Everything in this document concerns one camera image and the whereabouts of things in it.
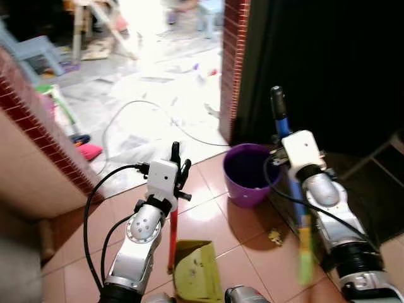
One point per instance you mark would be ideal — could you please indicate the white high chair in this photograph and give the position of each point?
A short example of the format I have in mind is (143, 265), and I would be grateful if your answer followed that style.
(95, 16)

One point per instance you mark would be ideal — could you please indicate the purple plastic bucket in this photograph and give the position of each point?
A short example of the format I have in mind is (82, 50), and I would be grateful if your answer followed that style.
(247, 183)

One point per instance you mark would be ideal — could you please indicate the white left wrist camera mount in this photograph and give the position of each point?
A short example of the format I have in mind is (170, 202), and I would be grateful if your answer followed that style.
(161, 178)

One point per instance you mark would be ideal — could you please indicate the green and white mop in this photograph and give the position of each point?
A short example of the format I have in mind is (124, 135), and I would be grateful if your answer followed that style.
(60, 104)

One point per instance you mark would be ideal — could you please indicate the blue broom with green bristles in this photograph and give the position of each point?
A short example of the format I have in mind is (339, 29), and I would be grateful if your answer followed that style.
(281, 123)

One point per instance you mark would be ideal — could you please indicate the light blue plastic chair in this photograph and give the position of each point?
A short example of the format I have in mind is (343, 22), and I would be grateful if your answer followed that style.
(35, 49)

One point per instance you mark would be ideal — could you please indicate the yellowish paper trash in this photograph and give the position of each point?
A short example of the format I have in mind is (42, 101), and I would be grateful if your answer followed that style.
(275, 237)

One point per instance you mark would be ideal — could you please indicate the pink plastic item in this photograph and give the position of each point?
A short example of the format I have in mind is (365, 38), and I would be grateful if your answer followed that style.
(89, 151)

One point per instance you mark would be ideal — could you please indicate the light blue plastic stool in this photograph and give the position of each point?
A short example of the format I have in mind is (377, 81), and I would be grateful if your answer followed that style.
(211, 16)

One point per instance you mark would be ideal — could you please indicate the patterned floor mat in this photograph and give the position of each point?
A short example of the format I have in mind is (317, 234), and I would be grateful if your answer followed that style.
(98, 49)

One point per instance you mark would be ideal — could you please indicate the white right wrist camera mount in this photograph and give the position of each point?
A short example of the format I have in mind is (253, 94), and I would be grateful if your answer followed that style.
(304, 151)

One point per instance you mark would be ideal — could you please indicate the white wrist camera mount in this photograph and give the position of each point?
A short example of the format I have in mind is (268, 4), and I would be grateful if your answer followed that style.
(161, 178)
(304, 151)

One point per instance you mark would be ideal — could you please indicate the grey right robot leg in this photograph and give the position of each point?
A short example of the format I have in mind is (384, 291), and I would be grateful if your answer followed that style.
(243, 295)

